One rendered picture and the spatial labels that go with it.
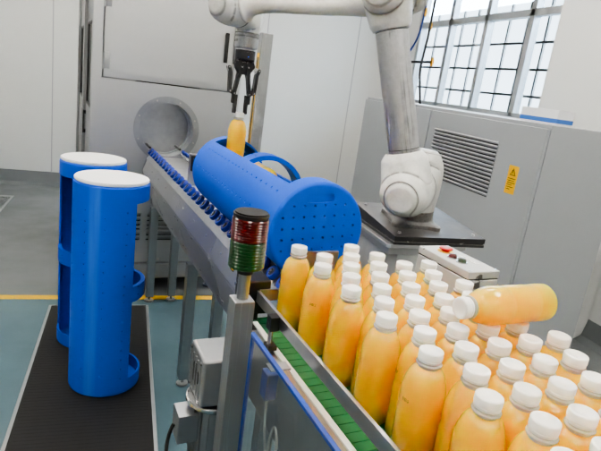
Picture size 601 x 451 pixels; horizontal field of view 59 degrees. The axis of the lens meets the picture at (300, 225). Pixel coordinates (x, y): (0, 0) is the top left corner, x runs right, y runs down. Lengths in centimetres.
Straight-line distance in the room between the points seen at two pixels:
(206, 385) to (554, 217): 215
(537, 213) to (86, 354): 217
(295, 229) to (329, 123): 553
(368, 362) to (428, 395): 15
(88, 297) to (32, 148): 453
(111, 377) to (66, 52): 466
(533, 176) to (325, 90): 439
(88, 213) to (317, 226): 97
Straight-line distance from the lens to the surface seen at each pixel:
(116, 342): 229
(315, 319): 117
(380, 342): 96
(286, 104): 673
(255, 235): 89
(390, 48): 171
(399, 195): 167
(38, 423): 230
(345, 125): 701
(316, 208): 144
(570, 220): 304
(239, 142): 209
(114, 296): 219
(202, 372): 125
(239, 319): 95
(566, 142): 290
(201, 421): 135
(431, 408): 89
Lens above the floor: 148
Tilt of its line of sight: 15 degrees down
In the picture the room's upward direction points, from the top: 8 degrees clockwise
